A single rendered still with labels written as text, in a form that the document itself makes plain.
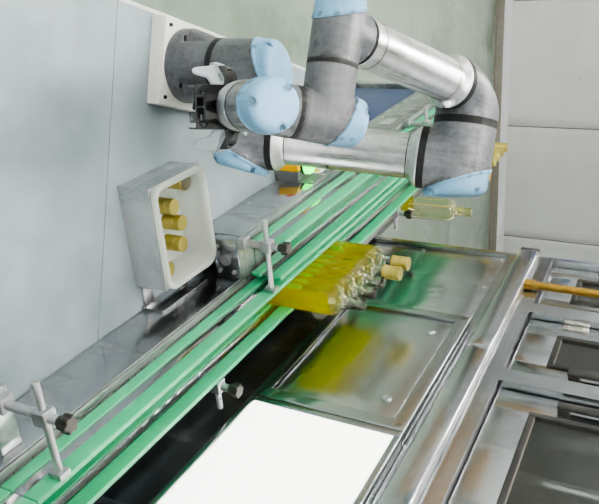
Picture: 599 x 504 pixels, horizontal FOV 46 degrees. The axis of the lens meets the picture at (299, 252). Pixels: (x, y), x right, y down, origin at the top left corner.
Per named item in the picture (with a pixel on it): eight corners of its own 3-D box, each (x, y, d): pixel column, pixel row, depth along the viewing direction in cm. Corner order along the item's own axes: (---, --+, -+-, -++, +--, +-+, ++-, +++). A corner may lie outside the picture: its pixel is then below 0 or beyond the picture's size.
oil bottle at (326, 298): (258, 303, 168) (340, 318, 158) (255, 282, 165) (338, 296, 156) (270, 292, 172) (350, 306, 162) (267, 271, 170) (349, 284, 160)
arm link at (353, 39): (518, 66, 131) (357, -24, 95) (509, 126, 132) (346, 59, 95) (462, 69, 139) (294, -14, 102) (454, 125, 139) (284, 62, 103)
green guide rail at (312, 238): (251, 276, 162) (281, 281, 159) (251, 272, 162) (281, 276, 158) (465, 104, 301) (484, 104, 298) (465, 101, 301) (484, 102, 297)
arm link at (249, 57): (245, 45, 149) (302, 46, 143) (237, 109, 150) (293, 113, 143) (213, 28, 138) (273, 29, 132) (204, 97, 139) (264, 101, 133)
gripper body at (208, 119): (186, 83, 115) (206, 79, 105) (236, 84, 119) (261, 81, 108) (187, 131, 117) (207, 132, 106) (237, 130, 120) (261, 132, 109)
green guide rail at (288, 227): (247, 246, 159) (278, 250, 156) (247, 242, 159) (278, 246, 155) (465, 86, 298) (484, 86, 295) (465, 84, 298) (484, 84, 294)
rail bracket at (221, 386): (183, 404, 146) (237, 419, 140) (178, 377, 144) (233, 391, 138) (194, 394, 150) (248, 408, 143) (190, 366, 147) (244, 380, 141)
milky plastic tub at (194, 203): (137, 287, 148) (170, 294, 144) (117, 185, 139) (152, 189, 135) (186, 254, 161) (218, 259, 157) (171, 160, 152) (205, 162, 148)
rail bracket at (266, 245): (241, 288, 159) (290, 297, 154) (232, 219, 153) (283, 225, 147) (248, 283, 162) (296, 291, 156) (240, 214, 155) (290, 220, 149)
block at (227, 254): (214, 277, 162) (240, 281, 158) (209, 239, 158) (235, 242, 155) (223, 270, 165) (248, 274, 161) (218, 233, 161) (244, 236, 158)
